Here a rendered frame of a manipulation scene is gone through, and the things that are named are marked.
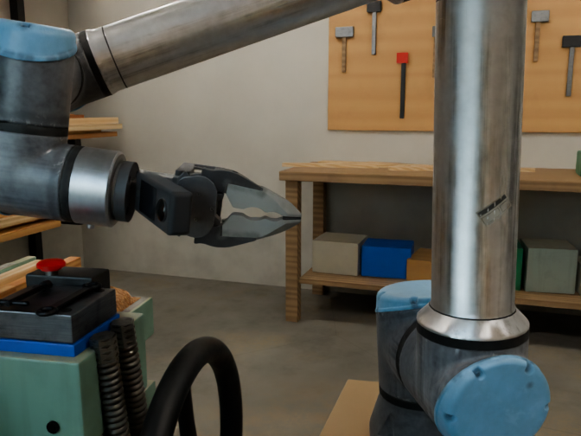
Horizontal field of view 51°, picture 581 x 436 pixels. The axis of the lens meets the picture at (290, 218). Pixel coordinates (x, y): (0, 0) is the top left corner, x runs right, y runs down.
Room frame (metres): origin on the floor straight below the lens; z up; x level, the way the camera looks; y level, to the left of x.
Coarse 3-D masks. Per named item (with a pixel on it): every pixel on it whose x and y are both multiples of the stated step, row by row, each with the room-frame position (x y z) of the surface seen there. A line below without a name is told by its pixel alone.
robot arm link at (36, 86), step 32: (0, 32) 0.66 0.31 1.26; (32, 32) 0.66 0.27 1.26; (64, 32) 0.69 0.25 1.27; (0, 64) 0.66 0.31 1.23; (32, 64) 0.66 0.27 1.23; (64, 64) 0.69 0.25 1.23; (0, 96) 0.66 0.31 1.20; (32, 96) 0.66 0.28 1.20; (64, 96) 0.69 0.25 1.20; (0, 128) 0.65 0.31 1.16; (32, 128) 0.66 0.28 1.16; (64, 128) 0.69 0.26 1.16
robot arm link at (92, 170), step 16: (80, 160) 0.67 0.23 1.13; (96, 160) 0.67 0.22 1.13; (112, 160) 0.68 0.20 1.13; (80, 176) 0.66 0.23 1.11; (96, 176) 0.66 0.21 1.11; (112, 176) 0.67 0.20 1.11; (80, 192) 0.66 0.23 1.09; (96, 192) 0.66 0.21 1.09; (112, 192) 0.67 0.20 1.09; (80, 208) 0.66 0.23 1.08; (96, 208) 0.66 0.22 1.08; (112, 208) 0.68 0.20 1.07; (96, 224) 0.68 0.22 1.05; (112, 224) 0.69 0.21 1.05
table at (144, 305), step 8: (136, 296) 0.89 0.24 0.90; (136, 304) 0.86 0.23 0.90; (144, 304) 0.86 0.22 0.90; (152, 304) 0.89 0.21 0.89; (136, 312) 0.83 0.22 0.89; (144, 312) 0.86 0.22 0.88; (152, 312) 0.89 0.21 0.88; (144, 320) 0.86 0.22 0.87; (152, 320) 0.89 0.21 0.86; (144, 328) 0.86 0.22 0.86; (152, 328) 0.89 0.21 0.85; (152, 384) 0.66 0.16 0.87; (152, 392) 0.66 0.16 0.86; (104, 432) 0.55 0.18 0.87
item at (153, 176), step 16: (144, 176) 0.67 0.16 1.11; (160, 176) 0.67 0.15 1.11; (144, 192) 0.66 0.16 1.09; (160, 192) 0.62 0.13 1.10; (176, 192) 0.60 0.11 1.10; (144, 208) 0.66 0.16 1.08; (160, 208) 0.60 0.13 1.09; (176, 208) 0.60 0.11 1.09; (160, 224) 0.61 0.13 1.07; (176, 224) 0.60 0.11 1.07
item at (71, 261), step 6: (72, 258) 0.97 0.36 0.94; (78, 258) 0.98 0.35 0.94; (66, 264) 0.94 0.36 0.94; (72, 264) 0.96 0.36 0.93; (78, 264) 0.97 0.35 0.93; (24, 276) 0.86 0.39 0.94; (12, 282) 0.83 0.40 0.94; (18, 282) 0.83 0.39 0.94; (24, 282) 0.83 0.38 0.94; (18, 288) 0.82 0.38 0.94
